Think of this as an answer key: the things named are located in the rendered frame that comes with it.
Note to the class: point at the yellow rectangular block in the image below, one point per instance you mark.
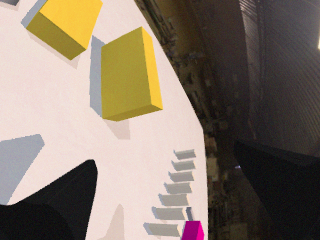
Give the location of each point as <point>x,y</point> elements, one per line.
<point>129,85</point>
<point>66,25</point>

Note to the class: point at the grey flat bar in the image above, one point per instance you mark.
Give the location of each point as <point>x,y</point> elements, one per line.
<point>190,214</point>

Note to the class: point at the magenta block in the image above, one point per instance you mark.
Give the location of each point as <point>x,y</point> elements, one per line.
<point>193,231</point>

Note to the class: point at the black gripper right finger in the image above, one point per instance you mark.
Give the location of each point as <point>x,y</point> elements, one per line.
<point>288,183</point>

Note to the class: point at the grey rectangular block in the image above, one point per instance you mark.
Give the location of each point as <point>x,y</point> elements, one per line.
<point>180,188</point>
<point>190,154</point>
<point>185,165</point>
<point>171,213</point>
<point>183,176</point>
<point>165,229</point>
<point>177,200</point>

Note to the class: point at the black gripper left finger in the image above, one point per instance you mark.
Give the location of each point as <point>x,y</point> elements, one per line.
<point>59,211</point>

